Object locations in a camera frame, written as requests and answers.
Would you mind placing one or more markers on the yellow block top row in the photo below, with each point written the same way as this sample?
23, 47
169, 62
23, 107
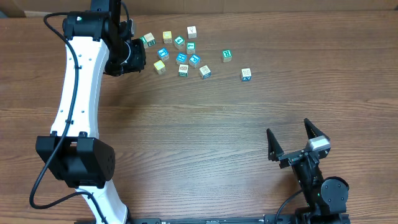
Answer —
167, 37

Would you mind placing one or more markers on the blue letter T block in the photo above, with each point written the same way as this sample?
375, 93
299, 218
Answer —
163, 54

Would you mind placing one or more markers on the green number 4 block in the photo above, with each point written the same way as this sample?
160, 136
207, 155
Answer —
179, 42

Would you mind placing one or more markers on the pineapple picture block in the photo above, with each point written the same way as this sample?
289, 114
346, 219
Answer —
183, 70

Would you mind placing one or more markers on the green letter block far left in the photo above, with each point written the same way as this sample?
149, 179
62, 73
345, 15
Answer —
144, 41

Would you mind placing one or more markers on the green number 7 block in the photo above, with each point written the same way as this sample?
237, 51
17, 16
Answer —
191, 48

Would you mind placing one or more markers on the yellow block number 1 side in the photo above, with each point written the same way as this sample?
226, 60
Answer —
160, 67

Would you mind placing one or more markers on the blue letter P block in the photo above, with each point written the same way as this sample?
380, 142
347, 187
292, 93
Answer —
194, 61

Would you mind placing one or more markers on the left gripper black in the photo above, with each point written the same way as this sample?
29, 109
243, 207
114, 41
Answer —
139, 60

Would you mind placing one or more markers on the green letter R block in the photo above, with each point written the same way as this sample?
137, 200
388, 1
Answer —
227, 55

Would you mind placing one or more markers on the pretzel picture block blue side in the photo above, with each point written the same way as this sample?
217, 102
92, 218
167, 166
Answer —
205, 72

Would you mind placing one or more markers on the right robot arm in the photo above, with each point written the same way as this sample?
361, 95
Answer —
326, 198

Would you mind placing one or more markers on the white block M side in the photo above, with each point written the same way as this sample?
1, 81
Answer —
192, 32

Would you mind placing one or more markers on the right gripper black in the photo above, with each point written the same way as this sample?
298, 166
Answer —
276, 152

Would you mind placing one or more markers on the white picture block blue side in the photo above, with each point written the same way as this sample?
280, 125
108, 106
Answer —
246, 74

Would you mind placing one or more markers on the blue letter H block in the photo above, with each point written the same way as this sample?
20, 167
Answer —
181, 58

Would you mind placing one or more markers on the white block green number side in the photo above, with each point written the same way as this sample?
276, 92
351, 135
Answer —
150, 40

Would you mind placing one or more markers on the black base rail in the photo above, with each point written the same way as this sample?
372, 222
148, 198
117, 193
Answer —
267, 219

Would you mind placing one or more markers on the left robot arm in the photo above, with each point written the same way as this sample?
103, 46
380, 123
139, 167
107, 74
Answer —
97, 43

